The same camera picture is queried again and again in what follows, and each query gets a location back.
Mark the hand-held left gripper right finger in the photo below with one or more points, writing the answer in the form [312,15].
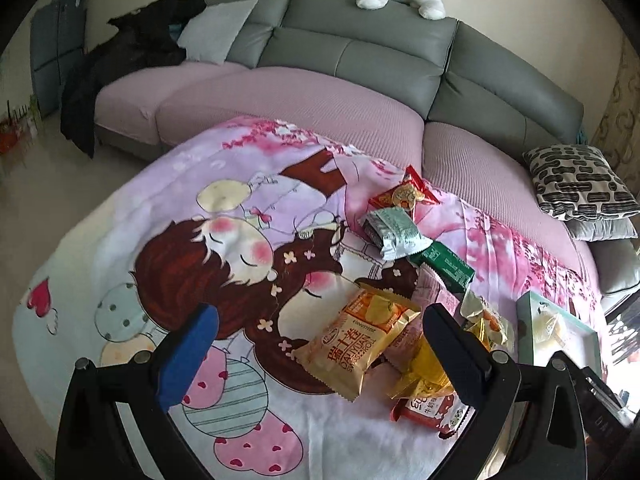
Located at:
[452,360]

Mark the red object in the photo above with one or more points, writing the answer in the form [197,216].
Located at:
[7,132]

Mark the pink snack packet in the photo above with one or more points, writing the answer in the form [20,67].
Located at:
[432,290]

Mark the black white patterned pillow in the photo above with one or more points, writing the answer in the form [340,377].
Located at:
[580,180]

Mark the black clothes pile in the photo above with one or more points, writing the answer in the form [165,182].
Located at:
[140,40]

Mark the grey leather sofa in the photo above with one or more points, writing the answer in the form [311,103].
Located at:
[360,55]

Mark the silver green snack packet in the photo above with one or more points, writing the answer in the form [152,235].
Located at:
[400,232]

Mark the clear yellow small snack packet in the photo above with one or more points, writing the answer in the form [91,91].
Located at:
[487,320]

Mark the blue cabinet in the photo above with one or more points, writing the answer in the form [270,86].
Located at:
[55,50]

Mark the dark blue snack packet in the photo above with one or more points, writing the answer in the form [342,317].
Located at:
[371,232]

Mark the red white snack packet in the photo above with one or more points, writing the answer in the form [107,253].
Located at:
[425,410]

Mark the printed cartoon blanket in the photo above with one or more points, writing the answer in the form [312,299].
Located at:
[200,170]

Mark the plain grey cushion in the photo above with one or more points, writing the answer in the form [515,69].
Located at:
[600,230]

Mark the teal cardboard box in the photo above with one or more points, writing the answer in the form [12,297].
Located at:
[527,332]

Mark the plain yellow snack packet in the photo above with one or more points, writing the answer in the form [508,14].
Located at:
[425,365]

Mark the pale snack packet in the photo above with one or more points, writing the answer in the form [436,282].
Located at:
[547,325]

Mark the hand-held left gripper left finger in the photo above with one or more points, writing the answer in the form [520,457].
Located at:
[187,355]

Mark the pink sofa seat cover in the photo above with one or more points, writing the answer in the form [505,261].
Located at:
[130,95]
[300,95]
[480,160]

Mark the light grey pillow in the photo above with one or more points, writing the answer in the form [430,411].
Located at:
[215,30]

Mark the dark green snack box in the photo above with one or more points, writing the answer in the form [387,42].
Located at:
[445,265]

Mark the orange yellow cake roll packet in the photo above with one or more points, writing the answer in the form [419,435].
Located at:
[350,340]

